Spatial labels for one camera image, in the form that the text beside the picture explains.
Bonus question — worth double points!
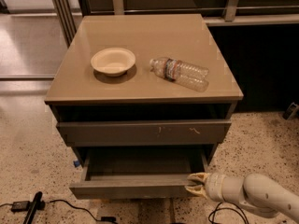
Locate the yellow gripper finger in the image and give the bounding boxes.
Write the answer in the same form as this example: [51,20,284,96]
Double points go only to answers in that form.
[185,185,207,198]
[187,172,210,184]

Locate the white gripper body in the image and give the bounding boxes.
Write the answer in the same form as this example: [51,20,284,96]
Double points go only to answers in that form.
[205,173,226,202]

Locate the grey drawer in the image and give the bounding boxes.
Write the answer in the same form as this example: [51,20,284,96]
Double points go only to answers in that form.
[57,119,231,147]
[70,147,207,199]

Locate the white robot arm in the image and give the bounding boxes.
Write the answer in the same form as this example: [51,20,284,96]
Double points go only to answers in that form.
[185,173,299,223]

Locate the grey top drawer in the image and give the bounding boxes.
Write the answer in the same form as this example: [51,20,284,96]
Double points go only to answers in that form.
[57,119,231,147]

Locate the grey drawer cabinet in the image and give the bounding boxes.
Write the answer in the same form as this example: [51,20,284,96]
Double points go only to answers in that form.
[44,13,244,201]

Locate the clear plastic water bottle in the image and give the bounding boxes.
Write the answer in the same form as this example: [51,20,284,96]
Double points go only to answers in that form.
[149,57,209,92]

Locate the white paper bowl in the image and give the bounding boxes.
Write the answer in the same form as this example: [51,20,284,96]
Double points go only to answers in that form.
[91,48,135,77]

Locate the black power adapter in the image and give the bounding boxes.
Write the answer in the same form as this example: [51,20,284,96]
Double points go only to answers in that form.
[11,201,30,212]

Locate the coiled black cable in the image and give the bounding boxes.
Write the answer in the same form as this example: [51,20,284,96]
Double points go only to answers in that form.
[207,202,249,224]

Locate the black floor cable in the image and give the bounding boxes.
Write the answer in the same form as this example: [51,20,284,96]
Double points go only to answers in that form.
[49,199,119,224]

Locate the dark object by wall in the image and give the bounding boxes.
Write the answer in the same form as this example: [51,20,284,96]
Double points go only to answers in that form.
[282,102,299,120]

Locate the metal railing frame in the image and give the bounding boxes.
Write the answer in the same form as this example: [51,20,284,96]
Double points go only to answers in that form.
[52,0,299,44]

